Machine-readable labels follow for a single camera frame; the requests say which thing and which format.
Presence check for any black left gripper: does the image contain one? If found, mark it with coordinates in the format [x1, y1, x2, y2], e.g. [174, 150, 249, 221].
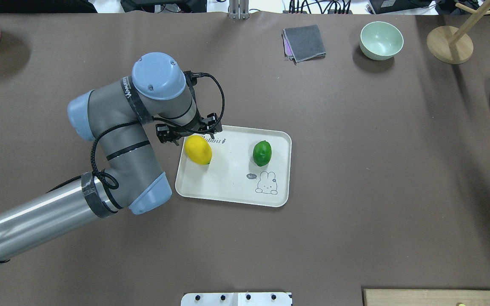
[155, 112, 223, 145]

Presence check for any yellow lemon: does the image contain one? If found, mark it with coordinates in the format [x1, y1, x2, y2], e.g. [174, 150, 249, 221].
[183, 135, 212, 165]

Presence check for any green lime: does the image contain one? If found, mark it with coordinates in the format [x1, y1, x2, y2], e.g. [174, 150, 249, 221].
[252, 141, 272, 167]

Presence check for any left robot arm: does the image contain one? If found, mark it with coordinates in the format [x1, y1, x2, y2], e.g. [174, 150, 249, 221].
[0, 52, 222, 265]

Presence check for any cream plastic tray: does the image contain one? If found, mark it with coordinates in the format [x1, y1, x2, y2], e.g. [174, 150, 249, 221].
[175, 125, 292, 207]

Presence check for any grey folded cloth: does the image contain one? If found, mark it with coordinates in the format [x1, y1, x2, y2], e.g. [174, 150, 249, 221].
[282, 25, 326, 63]

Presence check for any mint green bowl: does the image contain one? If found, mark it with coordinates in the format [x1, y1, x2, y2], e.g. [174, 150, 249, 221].
[359, 21, 404, 61]

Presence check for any wooden cutting board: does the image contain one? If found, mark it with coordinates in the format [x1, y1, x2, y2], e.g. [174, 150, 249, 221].
[363, 289, 490, 306]

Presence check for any wooden stand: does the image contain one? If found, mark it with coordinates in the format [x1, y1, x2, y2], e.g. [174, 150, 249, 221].
[426, 0, 490, 65]

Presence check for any aluminium frame post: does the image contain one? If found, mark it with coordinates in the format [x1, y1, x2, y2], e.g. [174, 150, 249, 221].
[228, 0, 250, 20]

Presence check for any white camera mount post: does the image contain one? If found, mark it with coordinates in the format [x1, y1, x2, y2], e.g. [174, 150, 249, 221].
[180, 291, 293, 306]

